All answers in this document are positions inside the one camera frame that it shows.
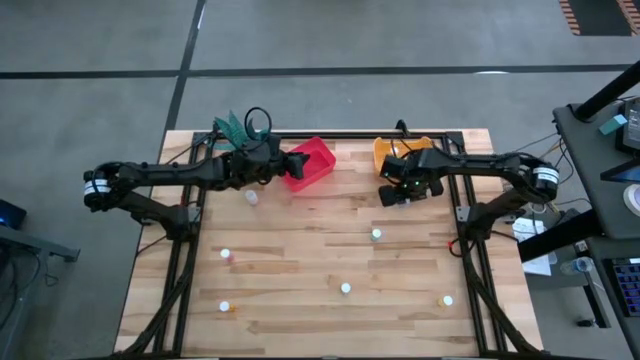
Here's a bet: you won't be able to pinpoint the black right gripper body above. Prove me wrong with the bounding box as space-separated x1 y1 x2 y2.
397 167 437 202

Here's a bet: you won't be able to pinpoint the red plastic bin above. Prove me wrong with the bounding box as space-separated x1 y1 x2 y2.
282 136 337 193

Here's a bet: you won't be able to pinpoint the black keypad lit keys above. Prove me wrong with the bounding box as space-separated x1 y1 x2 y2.
602 256 640 319

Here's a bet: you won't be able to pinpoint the teal block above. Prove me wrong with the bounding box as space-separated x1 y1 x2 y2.
598 113 629 137

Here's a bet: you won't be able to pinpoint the black diagonal pole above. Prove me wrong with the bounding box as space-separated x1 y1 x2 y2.
573 59 640 123

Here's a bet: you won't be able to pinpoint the dark grey side desk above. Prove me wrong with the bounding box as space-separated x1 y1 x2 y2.
552 97 640 360

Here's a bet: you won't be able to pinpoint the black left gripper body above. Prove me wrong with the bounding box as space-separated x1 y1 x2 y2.
253 146 292 185

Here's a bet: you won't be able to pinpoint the clear water bottle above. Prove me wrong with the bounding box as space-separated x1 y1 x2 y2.
559 256 595 277

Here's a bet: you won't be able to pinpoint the white tape roll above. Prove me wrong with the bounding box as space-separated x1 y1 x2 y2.
622 183 640 218

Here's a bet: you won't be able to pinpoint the black desk foot beam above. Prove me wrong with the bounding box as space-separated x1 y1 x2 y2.
517 208 607 264

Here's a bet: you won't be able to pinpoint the black tablet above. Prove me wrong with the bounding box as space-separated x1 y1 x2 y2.
614 97 640 156

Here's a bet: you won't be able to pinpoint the white paper sheet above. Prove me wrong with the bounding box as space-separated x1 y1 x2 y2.
511 216 559 278

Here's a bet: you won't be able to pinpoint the black device blue light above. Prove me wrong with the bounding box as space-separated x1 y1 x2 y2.
0 198 28 231

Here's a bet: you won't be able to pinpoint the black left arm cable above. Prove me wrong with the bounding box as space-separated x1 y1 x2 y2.
243 106 274 142

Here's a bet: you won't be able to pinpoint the black mat orange striped edge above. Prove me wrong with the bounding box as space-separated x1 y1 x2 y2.
558 0 640 37

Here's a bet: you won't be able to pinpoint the yellow plastic bin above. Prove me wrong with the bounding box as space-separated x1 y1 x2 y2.
372 135 435 176

